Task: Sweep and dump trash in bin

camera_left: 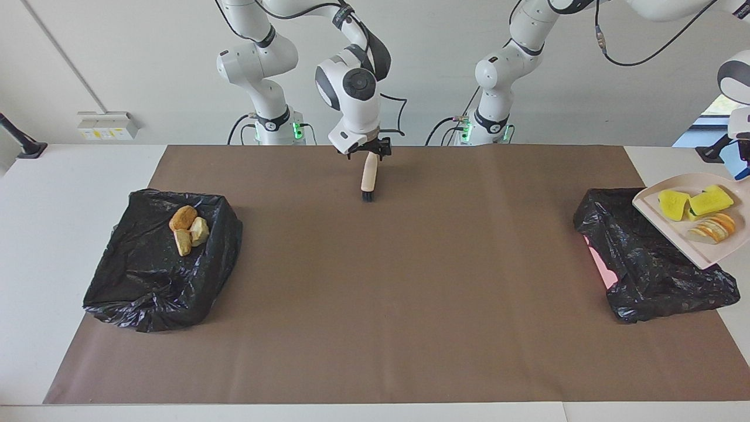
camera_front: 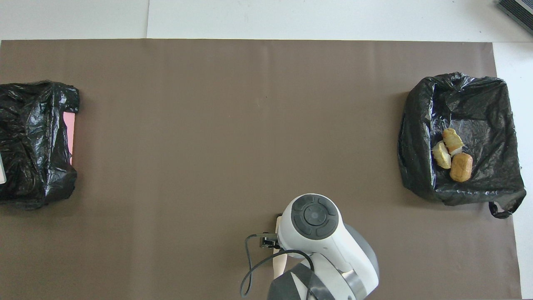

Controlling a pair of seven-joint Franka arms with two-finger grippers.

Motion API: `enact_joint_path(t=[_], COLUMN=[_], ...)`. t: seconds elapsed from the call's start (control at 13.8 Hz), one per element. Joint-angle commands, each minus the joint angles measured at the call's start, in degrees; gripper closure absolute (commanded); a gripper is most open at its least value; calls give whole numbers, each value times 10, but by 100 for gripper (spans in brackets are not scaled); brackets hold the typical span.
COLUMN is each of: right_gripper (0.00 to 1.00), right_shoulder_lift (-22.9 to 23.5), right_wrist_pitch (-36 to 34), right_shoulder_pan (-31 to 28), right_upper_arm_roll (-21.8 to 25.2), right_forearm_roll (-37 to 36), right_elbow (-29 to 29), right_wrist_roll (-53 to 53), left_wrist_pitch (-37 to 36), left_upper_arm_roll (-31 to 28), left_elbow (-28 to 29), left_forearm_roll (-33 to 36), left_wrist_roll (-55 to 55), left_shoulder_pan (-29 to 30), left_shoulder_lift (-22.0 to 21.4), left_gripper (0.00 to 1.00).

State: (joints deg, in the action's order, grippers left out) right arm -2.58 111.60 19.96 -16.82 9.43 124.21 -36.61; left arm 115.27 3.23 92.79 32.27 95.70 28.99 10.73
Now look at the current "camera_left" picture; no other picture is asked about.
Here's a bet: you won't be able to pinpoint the pink bin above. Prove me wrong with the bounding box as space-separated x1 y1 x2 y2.
586 234 619 290

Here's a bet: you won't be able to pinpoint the brown paper table mat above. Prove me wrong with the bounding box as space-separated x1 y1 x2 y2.
44 145 750 405

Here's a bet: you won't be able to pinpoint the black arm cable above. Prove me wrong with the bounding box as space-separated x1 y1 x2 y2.
380 92 409 137
595 0 718 66

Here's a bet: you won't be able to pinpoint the pale bread piece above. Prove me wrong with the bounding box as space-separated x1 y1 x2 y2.
189 216 210 247

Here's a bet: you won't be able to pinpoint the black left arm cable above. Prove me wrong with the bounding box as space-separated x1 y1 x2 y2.
595 0 718 66

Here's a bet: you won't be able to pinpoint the black stand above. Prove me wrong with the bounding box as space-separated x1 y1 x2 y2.
696 114 740 164
0 113 47 159

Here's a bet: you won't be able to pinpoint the white wall socket box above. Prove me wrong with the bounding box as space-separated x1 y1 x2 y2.
77 111 141 141

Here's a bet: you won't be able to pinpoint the beige hand brush black bristles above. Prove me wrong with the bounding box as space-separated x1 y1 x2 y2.
360 154 379 203

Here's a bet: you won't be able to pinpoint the window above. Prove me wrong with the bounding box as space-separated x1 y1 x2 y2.
702 93 732 118

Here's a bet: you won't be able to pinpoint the black base cable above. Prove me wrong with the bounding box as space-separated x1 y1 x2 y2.
227 113 258 146
425 115 469 146

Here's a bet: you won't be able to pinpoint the beige plastic dustpan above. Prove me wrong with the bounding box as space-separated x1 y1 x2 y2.
632 172 750 270

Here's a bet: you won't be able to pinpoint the black plastic trash bag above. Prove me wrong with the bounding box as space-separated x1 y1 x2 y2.
83 189 243 333
573 188 741 324

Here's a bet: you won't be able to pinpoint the thin white wall conduit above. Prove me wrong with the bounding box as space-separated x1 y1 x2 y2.
22 0 106 115

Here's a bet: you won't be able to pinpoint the orange croissant piece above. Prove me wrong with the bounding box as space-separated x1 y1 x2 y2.
687 212 737 244

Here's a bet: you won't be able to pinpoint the brown bread roll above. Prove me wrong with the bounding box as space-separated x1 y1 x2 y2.
169 205 198 233

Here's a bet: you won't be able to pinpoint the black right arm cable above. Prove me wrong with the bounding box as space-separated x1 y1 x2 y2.
380 92 409 137

